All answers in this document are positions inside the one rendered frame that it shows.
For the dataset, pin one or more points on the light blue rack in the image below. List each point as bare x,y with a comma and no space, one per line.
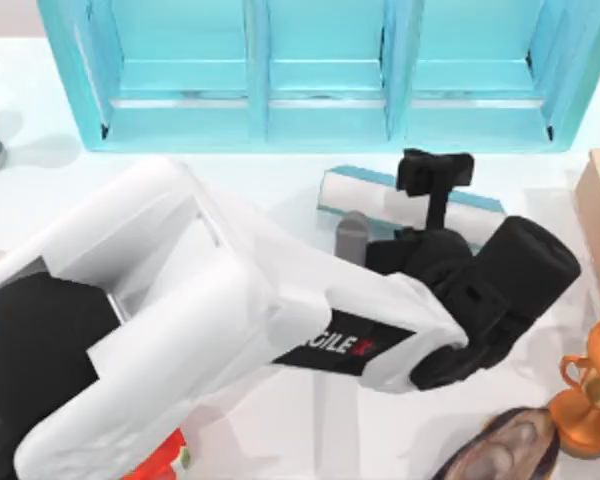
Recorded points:
325,80

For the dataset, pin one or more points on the brown shoe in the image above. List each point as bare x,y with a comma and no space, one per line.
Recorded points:
505,445

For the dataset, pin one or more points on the salmon-coloured box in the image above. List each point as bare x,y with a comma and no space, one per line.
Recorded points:
597,210

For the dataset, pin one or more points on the red and white can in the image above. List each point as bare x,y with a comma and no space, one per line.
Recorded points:
176,455

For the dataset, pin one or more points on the bronze trophy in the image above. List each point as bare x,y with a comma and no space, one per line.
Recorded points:
592,400

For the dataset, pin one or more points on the pale grey rounded box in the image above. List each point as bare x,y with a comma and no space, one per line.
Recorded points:
351,237

